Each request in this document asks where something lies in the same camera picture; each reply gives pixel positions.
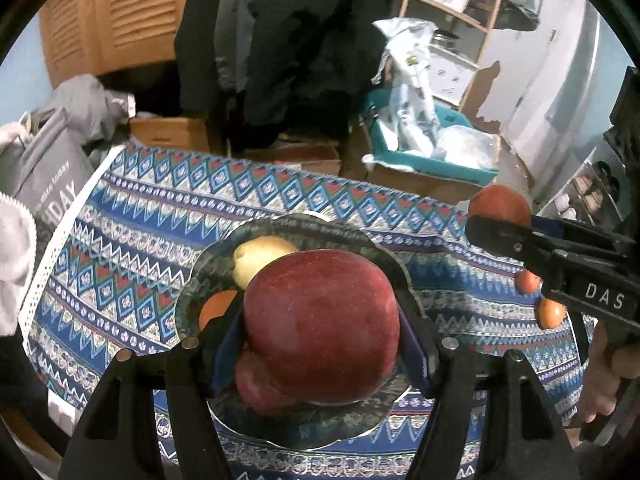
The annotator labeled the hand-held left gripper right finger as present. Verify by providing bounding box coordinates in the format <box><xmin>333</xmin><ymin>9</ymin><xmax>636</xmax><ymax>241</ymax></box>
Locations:
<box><xmin>396</xmin><ymin>291</ymin><xmax>574</xmax><ymax>480</ymax></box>

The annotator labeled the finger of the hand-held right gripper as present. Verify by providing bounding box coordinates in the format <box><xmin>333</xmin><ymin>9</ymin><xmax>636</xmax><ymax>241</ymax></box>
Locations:
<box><xmin>464</xmin><ymin>213</ymin><xmax>567</xmax><ymax>289</ymax></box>
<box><xmin>530</xmin><ymin>215</ymin><xmax>634</xmax><ymax>258</ymax></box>

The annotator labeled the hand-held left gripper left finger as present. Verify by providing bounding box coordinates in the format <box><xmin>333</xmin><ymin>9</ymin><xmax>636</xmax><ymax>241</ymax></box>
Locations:
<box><xmin>59</xmin><ymin>304</ymin><xmax>249</xmax><ymax>480</ymax></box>

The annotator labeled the large orange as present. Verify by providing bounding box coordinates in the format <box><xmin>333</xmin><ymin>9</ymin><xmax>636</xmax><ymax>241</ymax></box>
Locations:
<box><xmin>198</xmin><ymin>289</ymin><xmax>242</xmax><ymax>334</ymax></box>

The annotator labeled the yellow red apple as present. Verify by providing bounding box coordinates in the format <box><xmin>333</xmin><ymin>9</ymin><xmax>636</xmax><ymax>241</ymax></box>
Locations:
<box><xmin>467</xmin><ymin>184</ymin><xmax>532</xmax><ymax>229</ymax></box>

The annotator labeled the yellow green apple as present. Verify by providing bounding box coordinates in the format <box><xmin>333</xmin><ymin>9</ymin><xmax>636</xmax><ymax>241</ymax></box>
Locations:
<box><xmin>232</xmin><ymin>236</ymin><xmax>301</xmax><ymax>291</ymax></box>

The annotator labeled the dark glass plate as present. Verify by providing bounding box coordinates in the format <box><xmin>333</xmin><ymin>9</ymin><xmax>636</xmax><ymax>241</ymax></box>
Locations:
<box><xmin>174</xmin><ymin>212</ymin><xmax>427</xmax><ymax>451</ymax></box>

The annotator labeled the person's right hand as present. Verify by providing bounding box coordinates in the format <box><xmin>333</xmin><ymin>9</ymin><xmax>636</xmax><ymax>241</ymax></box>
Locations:
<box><xmin>578</xmin><ymin>330</ymin><xmax>622</xmax><ymax>424</ymax></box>

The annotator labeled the small tangerine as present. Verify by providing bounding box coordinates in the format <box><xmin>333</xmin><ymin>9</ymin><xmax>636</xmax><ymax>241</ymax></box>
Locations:
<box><xmin>515</xmin><ymin>270</ymin><xmax>543</xmax><ymax>296</ymax></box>
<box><xmin>536</xmin><ymin>298</ymin><xmax>568</xmax><ymax>330</ymax></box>

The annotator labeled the shoe rack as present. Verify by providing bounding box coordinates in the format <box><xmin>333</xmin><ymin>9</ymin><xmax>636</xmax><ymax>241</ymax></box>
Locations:
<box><xmin>536</xmin><ymin>130</ymin><xmax>632</xmax><ymax>227</ymax></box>

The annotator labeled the large cardboard box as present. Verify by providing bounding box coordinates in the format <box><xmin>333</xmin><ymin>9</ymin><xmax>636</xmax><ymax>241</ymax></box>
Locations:
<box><xmin>366</xmin><ymin>161</ymin><xmax>487</xmax><ymax>207</ymax></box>

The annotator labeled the clear plastic bag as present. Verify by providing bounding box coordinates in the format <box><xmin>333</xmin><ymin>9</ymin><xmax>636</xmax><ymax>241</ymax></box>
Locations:
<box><xmin>432</xmin><ymin>125</ymin><xmax>502</xmax><ymax>171</ymax></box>

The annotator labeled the blue patterned tablecloth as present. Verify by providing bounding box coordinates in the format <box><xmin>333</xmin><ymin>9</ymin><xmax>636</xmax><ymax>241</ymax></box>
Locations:
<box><xmin>20</xmin><ymin>145</ymin><xmax>602</xmax><ymax>480</ymax></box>

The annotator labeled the teal plastic bin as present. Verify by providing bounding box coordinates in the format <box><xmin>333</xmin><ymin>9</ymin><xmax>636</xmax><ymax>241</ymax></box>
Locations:
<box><xmin>361</xmin><ymin>91</ymin><xmax>502</xmax><ymax>187</ymax></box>

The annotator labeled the grey refrigerator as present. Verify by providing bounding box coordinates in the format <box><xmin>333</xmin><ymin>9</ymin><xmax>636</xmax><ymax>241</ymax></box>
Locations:
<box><xmin>544</xmin><ymin>7</ymin><xmax>602</xmax><ymax>128</ymax></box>

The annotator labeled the white storage box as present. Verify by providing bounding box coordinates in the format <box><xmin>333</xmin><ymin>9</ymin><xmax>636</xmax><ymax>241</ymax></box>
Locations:
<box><xmin>425</xmin><ymin>42</ymin><xmax>482</xmax><ymax>107</ymax></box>

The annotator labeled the white printed sack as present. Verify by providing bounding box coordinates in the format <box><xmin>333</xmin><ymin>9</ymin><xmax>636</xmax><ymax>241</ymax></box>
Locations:
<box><xmin>372</xmin><ymin>16</ymin><xmax>442</xmax><ymax>154</ymax></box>

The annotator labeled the flat cardboard box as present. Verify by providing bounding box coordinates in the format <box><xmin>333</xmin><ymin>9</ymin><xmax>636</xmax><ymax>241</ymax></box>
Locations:
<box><xmin>239</xmin><ymin>136</ymin><xmax>344</xmax><ymax>177</ymax></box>

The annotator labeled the wooden crate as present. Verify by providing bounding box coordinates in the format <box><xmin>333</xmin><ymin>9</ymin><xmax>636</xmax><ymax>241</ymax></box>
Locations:
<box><xmin>129</xmin><ymin>116</ymin><xmax>212</xmax><ymax>154</ymax></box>

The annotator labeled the white knit cloth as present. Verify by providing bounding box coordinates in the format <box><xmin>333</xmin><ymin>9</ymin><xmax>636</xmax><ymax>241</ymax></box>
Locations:
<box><xmin>0</xmin><ymin>191</ymin><xmax>39</xmax><ymax>337</ymax></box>

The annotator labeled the dark hanging cloth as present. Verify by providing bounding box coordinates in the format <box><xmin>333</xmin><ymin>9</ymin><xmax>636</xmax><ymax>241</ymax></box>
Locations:
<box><xmin>499</xmin><ymin>0</ymin><xmax>544</xmax><ymax>34</ymax></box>

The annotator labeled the wooden shelf rack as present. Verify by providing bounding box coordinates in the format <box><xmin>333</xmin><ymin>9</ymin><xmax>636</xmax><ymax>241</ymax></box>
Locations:
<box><xmin>397</xmin><ymin>0</ymin><xmax>512</xmax><ymax>112</ymax></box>

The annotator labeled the grey printed tote bag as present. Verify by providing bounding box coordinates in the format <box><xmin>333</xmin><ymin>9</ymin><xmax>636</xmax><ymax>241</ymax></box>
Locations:
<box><xmin>0</xmin><ymin>109</ymin><xmax>97</xmax><ymax>234</ymax></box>

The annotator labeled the grey clothing pile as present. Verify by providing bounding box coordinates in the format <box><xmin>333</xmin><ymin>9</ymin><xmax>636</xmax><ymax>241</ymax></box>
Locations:
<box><xmin>47</xmin><ymin>74</ymin><xmax>137</xmax><ymax>157</ymax></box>

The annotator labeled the black hanging jacket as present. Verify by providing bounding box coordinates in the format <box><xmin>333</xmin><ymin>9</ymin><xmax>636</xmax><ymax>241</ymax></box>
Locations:
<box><xmin>175</xmin><ymin>0</ymin><xmax>394</xmax><ymax>129</ymax></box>

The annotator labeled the grey hanging jacket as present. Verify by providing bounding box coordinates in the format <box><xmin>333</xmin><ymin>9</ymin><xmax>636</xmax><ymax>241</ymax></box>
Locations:
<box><xmin>214</xmin><ymin>0</ymin><xmax>272</xmax><ymax>77</ymax></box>

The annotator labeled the wooden louvered cabinet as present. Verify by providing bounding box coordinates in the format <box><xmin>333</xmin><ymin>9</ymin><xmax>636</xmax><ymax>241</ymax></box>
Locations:
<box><xmin>37</xmin><ymin>0</ymin><xmax>202</xmax><ymax>87</ymax></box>

